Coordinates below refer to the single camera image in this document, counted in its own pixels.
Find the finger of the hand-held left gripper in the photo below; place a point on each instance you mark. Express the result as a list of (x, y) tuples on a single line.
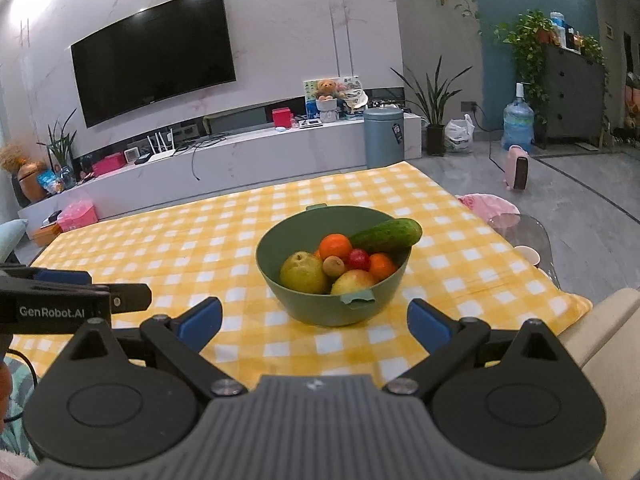
[(130, 296), (65, 276)]

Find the trailing ivy plant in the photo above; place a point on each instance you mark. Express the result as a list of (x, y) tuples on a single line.
[(527, 45)]

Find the white router with antennas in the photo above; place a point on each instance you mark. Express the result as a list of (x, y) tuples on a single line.
[(160, 152)]

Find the small digital scale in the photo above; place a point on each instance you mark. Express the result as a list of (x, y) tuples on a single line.
[(307, 124)]

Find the pink flat box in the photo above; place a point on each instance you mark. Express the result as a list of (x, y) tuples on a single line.
[(107, 165)]

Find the striped pajama leg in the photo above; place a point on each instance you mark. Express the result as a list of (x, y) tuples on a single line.
[(20, 395)]

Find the brown kiwi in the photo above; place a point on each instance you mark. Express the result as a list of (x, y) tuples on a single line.
[(332, 265)]

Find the blue-grey pedal trash can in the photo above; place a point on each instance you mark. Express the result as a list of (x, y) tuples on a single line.
[(383, 137)]

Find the orange cardboard box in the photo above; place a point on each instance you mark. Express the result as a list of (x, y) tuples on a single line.
[(47, 235)]

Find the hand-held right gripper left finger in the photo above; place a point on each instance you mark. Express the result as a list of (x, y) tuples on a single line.
[(202, 317)]

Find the black flat television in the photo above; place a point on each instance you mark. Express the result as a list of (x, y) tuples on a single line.
[(150, 60)]

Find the pink plastic container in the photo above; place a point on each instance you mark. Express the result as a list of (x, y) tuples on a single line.
[(77, 215)]

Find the clear plastic chair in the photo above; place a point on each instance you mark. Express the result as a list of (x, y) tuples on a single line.
[(530, 232)]

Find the yellow checked tablecloth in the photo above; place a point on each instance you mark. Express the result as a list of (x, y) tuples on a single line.
[(200, 240)]

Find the large yellowish pear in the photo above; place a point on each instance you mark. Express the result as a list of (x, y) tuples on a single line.
[(352, 282)]

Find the small thin-leaf potted plant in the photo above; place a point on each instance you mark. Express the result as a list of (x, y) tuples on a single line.
[(62, 155)]

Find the red box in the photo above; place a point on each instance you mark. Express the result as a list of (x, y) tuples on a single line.
[(281, 117)]

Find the pink space heater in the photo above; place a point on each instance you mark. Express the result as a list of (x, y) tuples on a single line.
[(517, 167)]

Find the printed picture board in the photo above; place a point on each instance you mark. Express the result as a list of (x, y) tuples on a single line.
[(350, 90)]

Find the small white desk clock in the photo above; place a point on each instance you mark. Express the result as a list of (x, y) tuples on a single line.
[(132, 155)]

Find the white marble television console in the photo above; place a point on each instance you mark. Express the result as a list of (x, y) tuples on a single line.
[(250, 160)]

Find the blue water jug with pump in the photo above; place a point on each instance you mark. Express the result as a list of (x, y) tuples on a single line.
[(518, 125)]

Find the brown teddy bear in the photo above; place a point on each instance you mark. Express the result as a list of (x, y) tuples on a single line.
[(326, 89)]

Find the white plastic bag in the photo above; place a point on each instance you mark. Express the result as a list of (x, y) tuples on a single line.
[(459, 136)]

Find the grey drawer cabinet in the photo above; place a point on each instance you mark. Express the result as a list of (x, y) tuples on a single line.
[(575, 90)]

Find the green colander bowl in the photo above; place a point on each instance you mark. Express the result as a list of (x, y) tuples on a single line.
[(310, 305)]

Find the green pear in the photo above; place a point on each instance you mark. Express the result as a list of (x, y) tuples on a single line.
[(302, 272)]

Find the brown round vase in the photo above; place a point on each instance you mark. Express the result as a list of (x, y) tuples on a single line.
[(31, 182)]

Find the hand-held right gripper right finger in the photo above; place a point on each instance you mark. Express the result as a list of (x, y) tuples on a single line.
[(427, 322)]

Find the white cup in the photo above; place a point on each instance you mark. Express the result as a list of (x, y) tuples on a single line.
[(527, 255)]

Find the green cucumber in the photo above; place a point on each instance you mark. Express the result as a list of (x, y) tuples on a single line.
[(385, 235)]

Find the cream armchair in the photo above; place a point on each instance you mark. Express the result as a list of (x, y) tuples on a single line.
[(615, 330)]

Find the long-leaf potted plant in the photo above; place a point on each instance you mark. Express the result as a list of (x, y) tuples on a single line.
[(435, 110)]

